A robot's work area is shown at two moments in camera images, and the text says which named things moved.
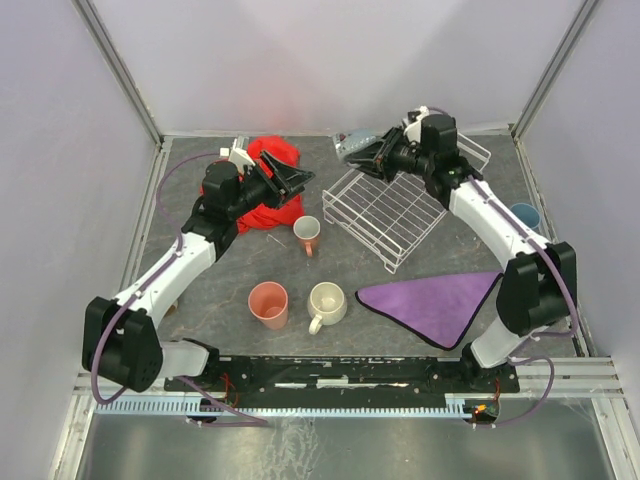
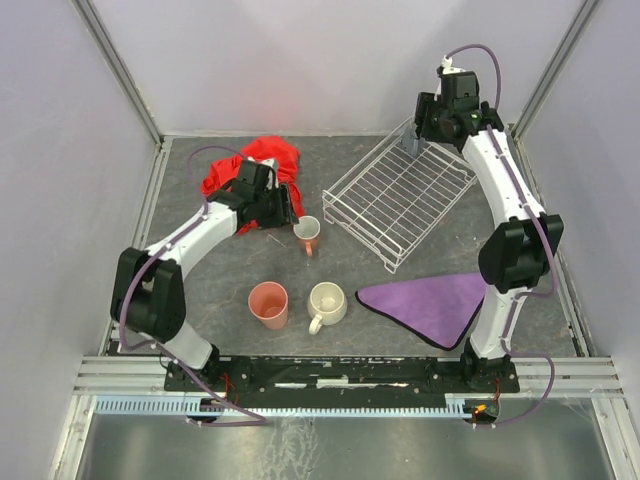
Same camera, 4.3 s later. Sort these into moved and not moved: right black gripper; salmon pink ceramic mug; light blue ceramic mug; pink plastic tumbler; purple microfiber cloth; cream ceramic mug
Moved: light blue ceramic mug; right black gripper
Not moved: salmon pink ceramic mug; pink plastic tumbler; cream ceramic mug; purple microfiber cloth
